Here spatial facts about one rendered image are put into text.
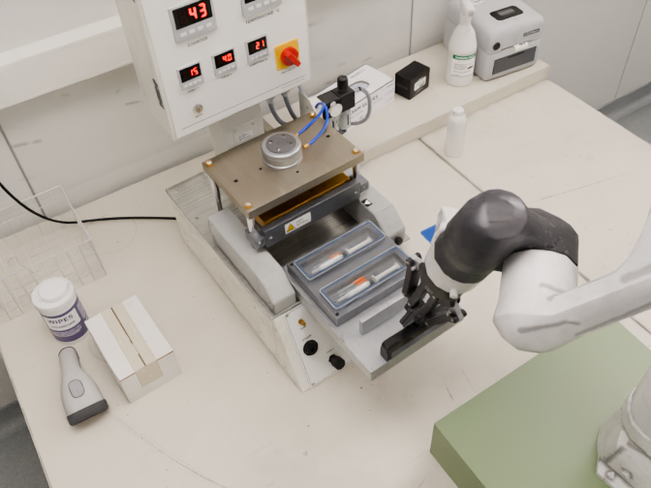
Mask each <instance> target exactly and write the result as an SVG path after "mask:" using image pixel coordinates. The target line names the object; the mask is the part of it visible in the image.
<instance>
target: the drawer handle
mask: <svg viewBox="0 0 651 488"><path fill-rule="evenodd" d="M449 308H450V307H447V306H444V305H439V306H437V307H436V308H435V309H434V310H433V311H432V313H433V314H436V313H439V312H442V311H446V310H448V309H449ZM432 326H434V325H432ZM432 326H426V324H425V323H424V320H423V321H421V322H420V323H415V322H412V323H411V324H409V325H407V326H406V327H404V328H403V329H401V330H400V331H398V332H397V333H395V334H394V335H392V336H390V337H389V338H387V339H386V340H384V341H383V342H382V345H381V349H380V355H381V357H382V358H383V359H384V360H385V361H386V362H388V361H389V360H391V356H392V353H393V352H395V351H397V350H398V349H400V348H401V347H403V346H404V345H406V344H407V343H409V342H410V341H412V340H413V339H415V338H416V337H418V336H419V335H420V334H421V333H423V332H424V331H426V330H427V329H429V328H431V327H432Z"/></svg>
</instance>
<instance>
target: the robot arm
mask: <svg viewBox="0 0 651 488"><path fill-rule="evenodd" d="M430 244H431V246H430V247H429V249H428V251H427V254H426V256H425V258H424V260H422V258H421V254H420V253H419V252H416V253H415V254H413V255H412V256H410V257H408V258H407V259H406V266H407V270H406V275H405V279H404V284H403V289H402V294H403V295H404V296H405V297H408V301H407V304H406V305H405V306H404V309H405V310H406V311H407V312H406V314H405V315H404V316H403V317H402V319H401V320H400V321H399V322H400V323H401V324H402V326H403V327H406V326H407V325H409V324H411V323H412V322H415V323H420V322H421V321H423V320H424V323H425V324H426V326H432V325H436V324H439V323H443V322H447V321H449V322H452V323H457V322H458V321H460V320H462V319H463V318H465V317H466V316H467V312H466V311H465V310H464V309H460V307H459V305H458V303H459V302H460V300H461V295H462V294H463V293H465V292H468V291H471V290H472V289H474V288H475V287H476V286H477V285H478V284H479V283H480V282H481V281H483V280H484V279H485V278H486V277H487V276H488V275H489V274H490V273H492V272H493V271H498V272H502V275H501V284H500V291H499V299H498V302H497V306H496V309H495V313H494V316H493V320H492V321H493V323H494V325H495V326H496V328H497V330H498V332H499V334H500V335H501V337H502V338H503V339H504V340H505V341H507V342H508V343H509V344H510V345H512V346H513V347H514V348H516V349H517V350H518V351H529V352H535V353H542V352H547V351H555V350H557V349H559V348H561V347H563V346H565V345H567V344H568V343H570V342H572V341H574V340H575V339H577V338H579V337H581V336H583V335H585V334H587V333H590V332H593V331H595V330H598V329H600V328H603V327H605V326H608V325H611V324H613V323H616V322H618V321H620V320H624V319H627V318H629V317H632V316H634V315H637V314H640V313H642V312H645V311H647V310H650V309H651V207H650V210H649V213H648V216H647V219H646V222H645V226H644V229H643V231H642V233H641V234H640V236H639V238H638V240H637V241H636V243H635V245H634V247H633V248H632V250H631V252H630V254H629V255H628V257H627V259H626V260H625V261H624V262H623V263H622V264H621V265H620V266H619V267H618V268H617V269H616V270H615V271H612V272H610V273H608V274H605V275H604V276H602V277H599V278H597V279H594V280H592V281H590V282H587V283H585V284H583V285H580V286H577V280H578V245H579V240H578V234H577V233H576V231H575V230H574V228H573V227H572V226H571V225H570V224H569V223H567V222H566V221H564V220H563V219H561V218H560V217H558V216H555V215H553V214H551V213H549V212H547V211H544V210H542V209H540V208H532V207H527V205H526V204H525V203H524V202H523V200H522V199H521V198H520V197H519V196H517V195H516V194H514V193H513V192H510V191H506V190H502V189H490V190H486V191H484V192H482V193H480V194H478V195H476V196H474V197H473V198H470V199H468V200H467V201H466V202H465V204H464V205H463V206H462V207H461V208H460V209H459V208H453V207H448V206H443V207H442V208H441V209H440V211H439V213H438V219H437V224H436V228H435V232H434V235H433V237H432V240H431V242H430ZM419 278H420V283H419ZM427 294H429V296H430V297H429V298H428V299H427V300H426V303H425V302H424V301H423V300H422V299H423V298H425V296H426V295H427ZM439 304H440V305H444V306H447V307H449V309H448V310H446V311H442V312H439V313H436V314H433V313H432V311H433V310H434V309H435V308H436V307H437V306H438V305H439ZM597 453H598V460H597V466H596V471H595V474H596V475H597V476H598V477H599V478H600V479H601V480H602V481H604V482H605V483H606V484H607V485H608V486H609V487H610V488H651V365H650V367H649V368H648V370H647V371H646V373H645V375H644V376H643V378H642V379H641V381H640V383H639V384H638V386H637V387H635V388H634V389H633V390H632V391H631V392H630V394H629V395H628V397H627V398H626V400H625V401H624V403H623V405H622V408H621V409H620V410H618V411H617V412H616V413H615V414H614V415H613V416H611V417H610V418H609V419H607V420H606V421H604V422H603V423H602V424H600V429H599V434H598V439H597Z"/></svg>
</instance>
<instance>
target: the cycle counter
mask: <svg viewBox="0 0 651 488"><path fill-rule="evenodd" d="M177 15H178V19H179V24H180V27H181V26H184V25H187V24H189V23H192V22H195V21H197V20H200V19H202V18H205V17H208V11H207V7H206V2H205V1H202V2H200V3H198V4H195V5H192V6H190V7H187V8H184V9H182V10H179V11H177Z"/></svg>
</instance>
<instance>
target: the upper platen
mask: <svg viewBox="0 0 651 488"><path fill-rule="evenodd" d="M349 181H350V177H349V176H347V175H346V174H345V173H344V172H341V173H339V174H337V175H335V176H333V177H331V178H329V179H328V180H326V181H325V182H323V183H321V184H319V185H317V186H315V187H313V188H311V189H309V190H307V191H305V192H303V193H301V194H299V195H297V196H296V197H294V198H291V199H289V200H287V201H285V202H283V203H281V204H279V205H277V206H275V207H273V208H271V209H269V210H268V211H266V212H264V213H263V214H261V215H259V216H257V217H255V221H256V226H257V227H258V228H259V229H261V228H262V227H264V226H265V225H267V224H269V223H271V222H273V221H275V220H277V219H279V218H281V217H283V216H285V215H286V214H288V213H290V212H292V211H294V210H296V209H298V208H299V207H301V206H303V205H304V204H306V203H308V202H310V201H312V200H314V199H316V198H319V197H321V196H322V195H324V194H326V193H328V192H330V191H332V190H334V189H336V188H338V187H340V186H342V185H343V184H345V183H347V182H349Z"/></svg>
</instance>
